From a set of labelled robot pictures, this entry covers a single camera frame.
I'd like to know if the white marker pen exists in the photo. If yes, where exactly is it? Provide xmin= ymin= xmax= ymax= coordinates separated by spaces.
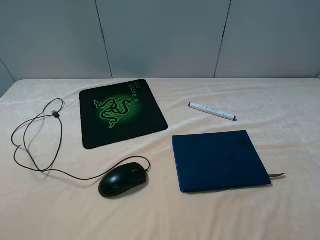
xmin=188 ymin=102 xmax=237 ymax=121

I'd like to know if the black green Razer mouse pad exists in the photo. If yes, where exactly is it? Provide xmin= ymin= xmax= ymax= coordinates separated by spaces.
xmin=79 ymin=79 xmax=168 ymax=150

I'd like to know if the dark blue notebook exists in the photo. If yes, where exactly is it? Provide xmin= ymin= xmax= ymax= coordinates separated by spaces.
xmin=172 ymin=130 xmax=271 ymax=193

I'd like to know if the brown ribbon bookmark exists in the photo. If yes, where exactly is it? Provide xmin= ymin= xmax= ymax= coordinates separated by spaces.
xmin=268 ymin=173 xmax=285 ymax=178

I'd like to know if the beige fleece table cloth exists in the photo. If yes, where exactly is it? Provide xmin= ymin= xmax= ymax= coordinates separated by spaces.
xmin=0 ymin=78 xmax=320 ymax=240

